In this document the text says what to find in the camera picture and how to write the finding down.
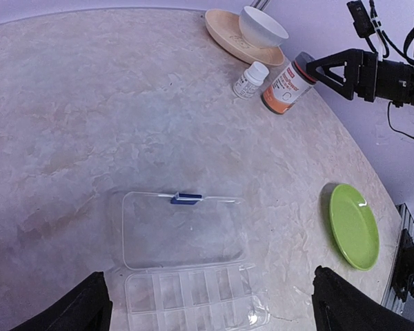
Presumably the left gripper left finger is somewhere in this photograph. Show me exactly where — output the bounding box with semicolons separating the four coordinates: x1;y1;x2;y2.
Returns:
14;272;111;330

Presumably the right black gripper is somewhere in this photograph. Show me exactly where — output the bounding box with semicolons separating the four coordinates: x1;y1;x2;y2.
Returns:
306;48;378;102

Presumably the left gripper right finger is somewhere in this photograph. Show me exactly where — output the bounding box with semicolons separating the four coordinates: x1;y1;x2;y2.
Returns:
312;266;414;330

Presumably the orange pill bottle grey cap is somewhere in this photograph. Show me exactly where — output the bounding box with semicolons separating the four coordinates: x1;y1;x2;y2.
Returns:
262;52;317;114

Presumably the clear plastic pill organizer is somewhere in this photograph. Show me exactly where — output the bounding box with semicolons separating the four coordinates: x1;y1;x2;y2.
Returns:
121;192;270;330

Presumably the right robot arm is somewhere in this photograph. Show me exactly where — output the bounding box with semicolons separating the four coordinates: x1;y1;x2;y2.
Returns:
306;28;414;107

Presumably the green plate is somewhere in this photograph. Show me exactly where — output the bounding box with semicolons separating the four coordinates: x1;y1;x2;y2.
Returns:
329;183;380;271

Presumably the white bowl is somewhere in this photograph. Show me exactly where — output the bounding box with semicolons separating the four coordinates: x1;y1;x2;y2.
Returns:
238;6;289;49

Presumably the small white pill bottle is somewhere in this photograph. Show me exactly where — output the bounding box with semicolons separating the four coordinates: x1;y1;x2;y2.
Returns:
233;61;269;99

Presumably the round wooden plate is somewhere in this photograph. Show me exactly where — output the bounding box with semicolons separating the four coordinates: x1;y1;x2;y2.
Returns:
204;9;285;68

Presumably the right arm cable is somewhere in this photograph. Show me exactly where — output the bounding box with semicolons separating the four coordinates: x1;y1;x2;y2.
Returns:
365;0;414;141

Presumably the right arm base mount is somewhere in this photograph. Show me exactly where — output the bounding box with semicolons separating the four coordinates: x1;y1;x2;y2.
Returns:
391;229;414;303

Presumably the right aluminium frame post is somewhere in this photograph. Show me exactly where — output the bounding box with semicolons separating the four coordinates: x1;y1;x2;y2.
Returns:
250;0;270;11

